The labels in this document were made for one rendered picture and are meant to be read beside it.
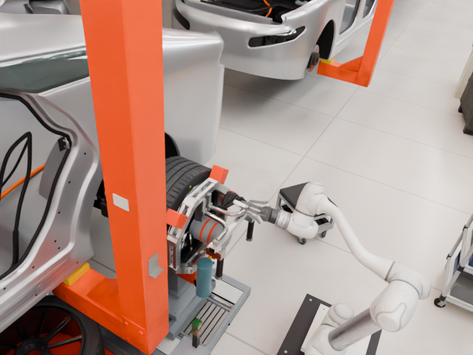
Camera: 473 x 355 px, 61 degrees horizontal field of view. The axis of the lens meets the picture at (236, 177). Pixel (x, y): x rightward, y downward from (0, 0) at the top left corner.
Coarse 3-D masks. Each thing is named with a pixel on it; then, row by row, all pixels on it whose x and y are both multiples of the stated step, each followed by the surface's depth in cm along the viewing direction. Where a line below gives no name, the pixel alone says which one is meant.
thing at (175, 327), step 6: (210, 288) 280; (198, 300) 271; (204, 300) 277; (192, 306) 267; (198, 306) 271; (186, 312) 263; (192, 312) 264; (180, 318) 259; (186, 318) 258; (174, 324) 255; (180, 324) 253; (186, 324) 261; (174, 330) 252; (180, 330) 256; (168, 336) 252; (174, 336) 250
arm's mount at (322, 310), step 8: (320, 304) 252; (320, 312) 248; (320, 320) 243; (312, 328) 239; (368, 336) 237; (304, 344) 230; (352, 344) 232; (360, 344) 233; (304, 352) 231; (352, 352) 229; (360, 352) 229
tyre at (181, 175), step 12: (180, 156) 232; (168, 168) 214; (180, 168) 215; (192, 168) 218; (204, 168) 221; (168, 180) 208; (180, 180) 207; (192, 180) 210; (204, 180) 223; (168, 192) 204; (180, 192) 204; (216, 192) 244; (168, 204) 200; (216, 204) 251
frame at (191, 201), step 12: (216, 180) 219; (192, 192) 209; (204, 192) 210; (192, 204) 203; (168, 240) 202; (180, 240) 203; (168, 252) 207; (204, 252) 243; (168, 264) 213; (180, 264) 225; (192, 264) 236
